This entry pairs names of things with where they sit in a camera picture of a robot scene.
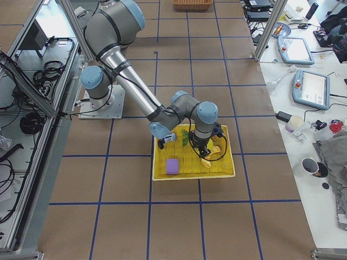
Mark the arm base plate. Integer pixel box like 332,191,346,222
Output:
78,84,125,120

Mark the white mug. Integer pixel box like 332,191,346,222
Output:
300,157,319,175

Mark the black power adapter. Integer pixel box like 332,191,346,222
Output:
275,111,292,123

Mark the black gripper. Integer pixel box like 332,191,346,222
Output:
193,131,211,158

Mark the blue bowl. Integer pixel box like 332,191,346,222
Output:
271,22,292,38

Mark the brown wicker basket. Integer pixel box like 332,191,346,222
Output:
172,0,214,11

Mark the yellow tape roll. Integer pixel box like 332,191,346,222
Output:
208,134,228,161

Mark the toy banana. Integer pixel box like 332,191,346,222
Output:
201,146,221,168

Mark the small labelled jar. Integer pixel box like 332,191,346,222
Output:
157,132,176,150

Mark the lower teach pendant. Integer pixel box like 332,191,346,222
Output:
292,69,330,111

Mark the purple block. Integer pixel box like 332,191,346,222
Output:
165,159,179,175

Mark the aluminium frame post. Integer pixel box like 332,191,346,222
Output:
254,0,287,62

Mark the grey cloth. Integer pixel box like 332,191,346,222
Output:
313,130,346,230

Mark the teach pendant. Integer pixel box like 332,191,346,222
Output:
277,36,314,65
292,69,330,111

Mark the upper teach pendant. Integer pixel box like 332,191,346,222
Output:
277,36,314,65

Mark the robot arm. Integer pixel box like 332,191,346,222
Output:
81,1,222,158

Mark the lavender cup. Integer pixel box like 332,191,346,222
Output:
285,115,304,132

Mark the toy carrot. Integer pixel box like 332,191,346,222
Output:
181,129,195,147

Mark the yellow wicker basket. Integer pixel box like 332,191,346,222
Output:
152,124,235,181

